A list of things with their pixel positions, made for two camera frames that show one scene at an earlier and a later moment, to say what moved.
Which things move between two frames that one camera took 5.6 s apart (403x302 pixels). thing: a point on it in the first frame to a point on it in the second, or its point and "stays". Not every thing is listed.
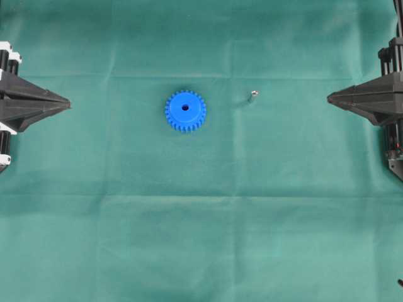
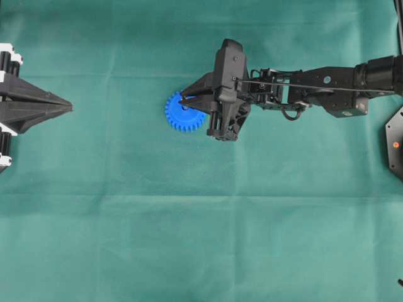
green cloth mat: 199,160 stays
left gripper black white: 15,116 stays
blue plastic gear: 185,111 stays
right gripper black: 374,99 to 228,100
